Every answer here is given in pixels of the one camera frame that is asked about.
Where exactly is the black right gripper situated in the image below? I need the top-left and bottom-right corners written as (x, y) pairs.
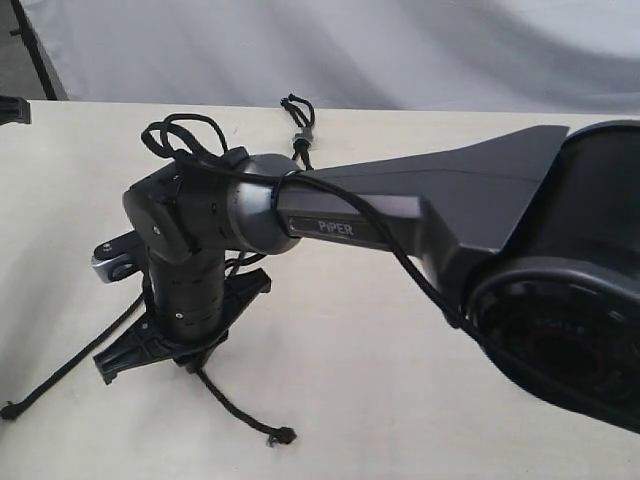
top-left (93, 269), bottom-right (271, 385)

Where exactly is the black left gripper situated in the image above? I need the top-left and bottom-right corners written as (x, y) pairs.
top-left (0, 95), bottom-right (31, 126)

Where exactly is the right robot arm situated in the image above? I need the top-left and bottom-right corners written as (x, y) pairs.
top-left (92, 114), bottom-right (639, 432)

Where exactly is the black stand pole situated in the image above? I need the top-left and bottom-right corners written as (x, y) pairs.
top-left (9, 0), bottom-right (59, 101)

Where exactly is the grey backdrop cloth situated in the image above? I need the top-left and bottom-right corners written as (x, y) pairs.
top-left (24, 1), bottom-right (639, 115)

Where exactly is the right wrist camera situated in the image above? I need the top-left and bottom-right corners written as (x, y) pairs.
top-left (91, 231), bottom-right (148, 284)

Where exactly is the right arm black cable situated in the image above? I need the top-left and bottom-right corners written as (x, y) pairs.
top-left (140, 112), bottom-right (640, 351)

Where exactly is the black cable clamp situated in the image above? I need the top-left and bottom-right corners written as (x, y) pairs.
top-left (293, 128), bottom-right (314, 149)

